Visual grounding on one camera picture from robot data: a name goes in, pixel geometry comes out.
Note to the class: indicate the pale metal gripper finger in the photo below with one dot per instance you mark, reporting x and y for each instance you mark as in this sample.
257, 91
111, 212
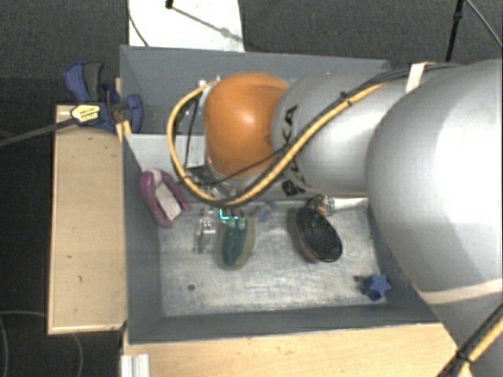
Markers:
205, 236

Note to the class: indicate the grey metal bin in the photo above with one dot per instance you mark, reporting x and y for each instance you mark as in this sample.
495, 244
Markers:
275, 285

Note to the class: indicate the black oval brush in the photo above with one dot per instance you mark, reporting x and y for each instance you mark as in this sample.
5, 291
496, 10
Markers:
319, 236

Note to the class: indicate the pale wood board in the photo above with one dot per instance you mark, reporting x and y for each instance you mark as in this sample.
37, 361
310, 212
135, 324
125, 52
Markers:
88, 230

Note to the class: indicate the blue star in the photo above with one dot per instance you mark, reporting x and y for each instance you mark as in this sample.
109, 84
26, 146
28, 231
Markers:
376, 287

